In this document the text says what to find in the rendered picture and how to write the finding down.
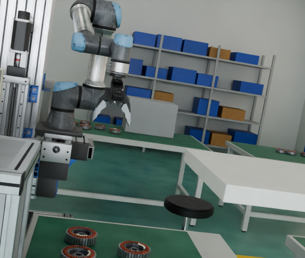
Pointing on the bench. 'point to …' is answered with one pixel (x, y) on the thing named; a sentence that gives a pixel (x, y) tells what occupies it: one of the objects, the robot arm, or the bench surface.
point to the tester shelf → (7, 164)
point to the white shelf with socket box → (262, 183)
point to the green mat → (109, 239)
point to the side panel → (15, 222)
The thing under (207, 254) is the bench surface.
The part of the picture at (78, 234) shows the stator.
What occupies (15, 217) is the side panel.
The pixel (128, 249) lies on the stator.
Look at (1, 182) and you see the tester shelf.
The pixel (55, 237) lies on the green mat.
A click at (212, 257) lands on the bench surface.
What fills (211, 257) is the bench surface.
